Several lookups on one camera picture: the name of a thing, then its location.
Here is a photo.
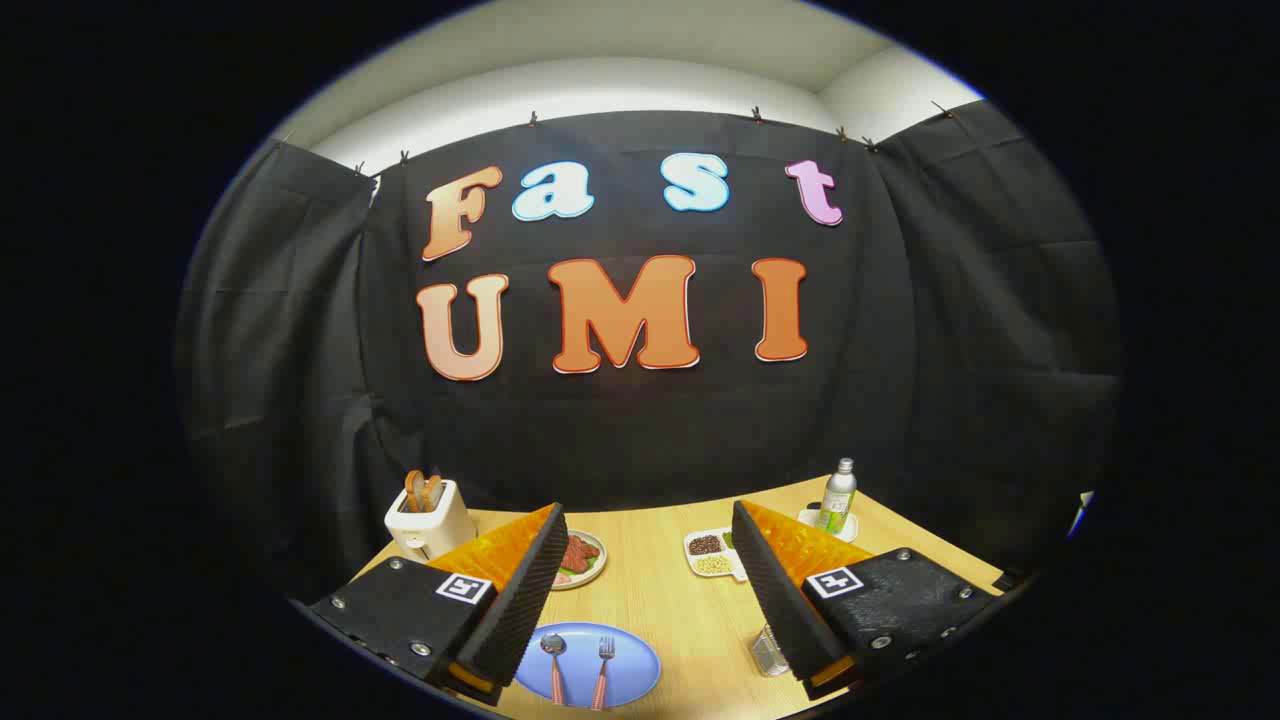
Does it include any green label drink bottle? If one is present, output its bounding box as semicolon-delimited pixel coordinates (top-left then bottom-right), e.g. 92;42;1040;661
817;458;858;536

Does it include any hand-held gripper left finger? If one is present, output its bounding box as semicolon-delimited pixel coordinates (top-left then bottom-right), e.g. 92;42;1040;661
308;502;569;707

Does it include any metal wire cutlery basket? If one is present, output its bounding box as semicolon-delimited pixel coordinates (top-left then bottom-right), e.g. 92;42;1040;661
750;624;791;678

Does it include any oval white food plate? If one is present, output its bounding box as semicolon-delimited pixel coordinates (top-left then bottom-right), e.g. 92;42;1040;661
550;530;608;591

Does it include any small white dish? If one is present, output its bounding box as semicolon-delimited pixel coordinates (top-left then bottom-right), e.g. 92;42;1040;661
797;507;861;544

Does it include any cream white toaster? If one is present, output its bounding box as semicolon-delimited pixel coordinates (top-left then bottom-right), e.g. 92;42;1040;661
385;478;479;561

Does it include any blue round plate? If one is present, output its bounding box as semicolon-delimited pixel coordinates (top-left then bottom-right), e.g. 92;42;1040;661
513;622;662;710

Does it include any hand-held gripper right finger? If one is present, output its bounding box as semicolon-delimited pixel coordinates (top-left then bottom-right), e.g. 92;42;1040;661
731;500;1004;702

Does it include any red checked handle fork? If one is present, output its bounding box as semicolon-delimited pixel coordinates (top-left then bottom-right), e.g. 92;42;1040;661
590;637;616;711

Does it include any red checked handle spoon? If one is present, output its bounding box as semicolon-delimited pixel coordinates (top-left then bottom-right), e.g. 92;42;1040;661
540;632;568;706

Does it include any white divided tray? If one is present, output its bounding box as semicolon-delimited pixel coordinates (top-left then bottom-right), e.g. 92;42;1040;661
684;527;749;583

